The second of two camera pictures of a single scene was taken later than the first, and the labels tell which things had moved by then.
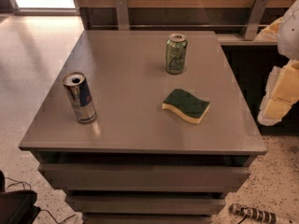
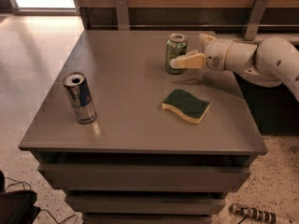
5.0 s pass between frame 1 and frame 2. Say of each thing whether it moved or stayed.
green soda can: stayed
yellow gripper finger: moved
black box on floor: stayed
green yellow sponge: stayed
